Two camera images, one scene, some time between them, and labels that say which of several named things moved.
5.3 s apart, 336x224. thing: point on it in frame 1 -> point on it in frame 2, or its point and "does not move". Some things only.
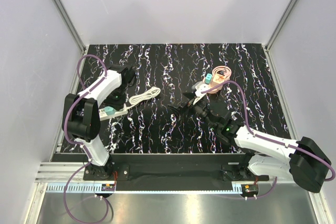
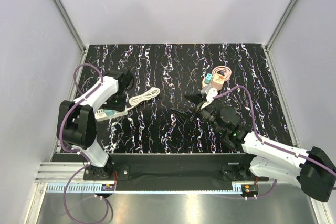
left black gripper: [117, 105] does not move
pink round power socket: [212, 84] -> [204, 84]
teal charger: [109, 110] does not move
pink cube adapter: [219, 78] does not move
